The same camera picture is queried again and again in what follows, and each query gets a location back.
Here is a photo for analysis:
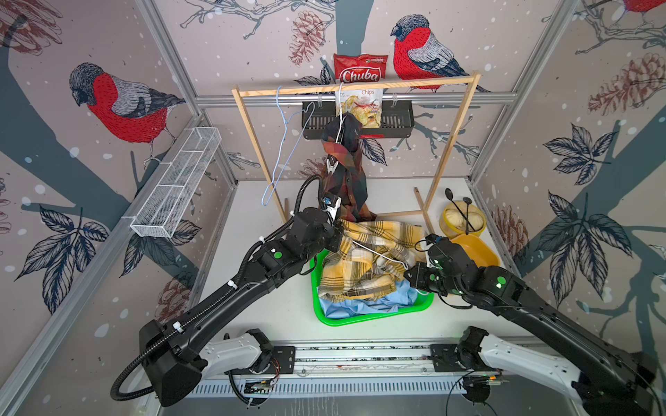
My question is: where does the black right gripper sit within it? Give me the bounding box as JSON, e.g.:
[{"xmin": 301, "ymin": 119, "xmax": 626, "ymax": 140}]
[{"xmin": 399, "ymin": 262, "xmax": 466, "ymax": 299}]

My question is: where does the light blue long-sleeve shirt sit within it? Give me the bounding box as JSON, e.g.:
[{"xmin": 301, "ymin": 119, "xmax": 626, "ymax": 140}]
[{"xmin": 319, "ymin": 281, "xmax": 420, "ymax": 320}]

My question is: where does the yellow plaid flannel shirt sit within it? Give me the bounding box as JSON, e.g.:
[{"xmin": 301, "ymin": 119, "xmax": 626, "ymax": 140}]
[{"xmin": 319, "ymin": 220, "xmax": 425, "ymax": 303}]

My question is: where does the white wire hanger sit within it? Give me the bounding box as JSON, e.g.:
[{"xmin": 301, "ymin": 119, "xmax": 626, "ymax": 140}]
[{"xmin": 261, "ymin": 86, "xmax": 315, "ymax": 206}]

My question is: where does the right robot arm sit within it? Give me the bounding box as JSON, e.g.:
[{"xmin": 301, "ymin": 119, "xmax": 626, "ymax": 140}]
[{"xmin": 403, "ymin": 234, "xmax": 661, "ymax": 415}]

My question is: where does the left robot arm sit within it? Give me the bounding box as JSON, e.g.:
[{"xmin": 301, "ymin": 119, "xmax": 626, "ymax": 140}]
[{"xmin": 110, "ymin": 175, "xmax": 342, "ymax": 407}]

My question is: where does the long black spoon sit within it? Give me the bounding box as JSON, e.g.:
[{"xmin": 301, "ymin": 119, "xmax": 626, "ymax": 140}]
[{"xmin": 445, "ymin": 187, "xmax": 470, "ymax": 234}]

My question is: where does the white hanger of red shirt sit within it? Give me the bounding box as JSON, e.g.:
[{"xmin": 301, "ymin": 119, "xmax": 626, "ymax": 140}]
[{"xmin": 335, "ymin": 81, "xmax": 346, "ymax": 144}]

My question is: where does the green perforated plastic tray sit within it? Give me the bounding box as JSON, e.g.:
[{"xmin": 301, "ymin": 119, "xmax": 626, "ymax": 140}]
[{"xmin": 310, "ymin": 250, "xmax": 435, "ymax": 327}]

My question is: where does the dark red plaid shirt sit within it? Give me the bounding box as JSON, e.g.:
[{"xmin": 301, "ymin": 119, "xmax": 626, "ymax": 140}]
[{"xmin": 321, "ymin": 113, "xmax": 376, "ymax": 223}]

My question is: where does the yellow plastic tray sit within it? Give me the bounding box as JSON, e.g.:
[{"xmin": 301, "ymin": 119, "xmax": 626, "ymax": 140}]
[{"xmin": 452, "ymin": 234, "xmax": 501, "ymax": 267}]

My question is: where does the yellow bamboo steamer basket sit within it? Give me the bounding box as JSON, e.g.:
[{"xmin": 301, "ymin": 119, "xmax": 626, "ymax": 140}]
[{"xmin": 439, "ymin": 200, "xmax": 487, "ymax": 239}]

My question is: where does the short black spoon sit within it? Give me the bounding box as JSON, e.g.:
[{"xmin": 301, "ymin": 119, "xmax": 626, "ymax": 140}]
[{"xmin": 462, "ymin": 197, "xmax": 475, "ymax": 235}]

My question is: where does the red chips bag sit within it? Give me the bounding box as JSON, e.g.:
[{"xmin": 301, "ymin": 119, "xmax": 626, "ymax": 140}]
[{"xmin": 334, "ymin": 54, "xmax": 388, "ymax": 128}]

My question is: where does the wooden clothes rack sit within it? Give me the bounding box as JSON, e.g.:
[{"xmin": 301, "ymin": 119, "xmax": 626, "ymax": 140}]
[{"xmin": 232, "ymin": 71, "xmax": 482, "ymax": 233}]

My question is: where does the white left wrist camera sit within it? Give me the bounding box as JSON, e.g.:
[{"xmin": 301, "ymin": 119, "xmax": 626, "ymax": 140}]
[{"xmin": 322, "ymin": 193, "xmax": 342, "ymax": 222}]

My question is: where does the black wall basket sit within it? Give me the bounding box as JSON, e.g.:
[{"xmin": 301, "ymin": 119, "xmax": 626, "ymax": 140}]
[{"xmin": 302, "ymin": 102, "xmax": 415, "ymax": 140}]

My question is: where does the white wire mesh basket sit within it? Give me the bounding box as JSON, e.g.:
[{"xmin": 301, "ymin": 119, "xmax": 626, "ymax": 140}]
[{"xmin": 130, "ymin": 127, "xmax": 221, "ymax": 239}]

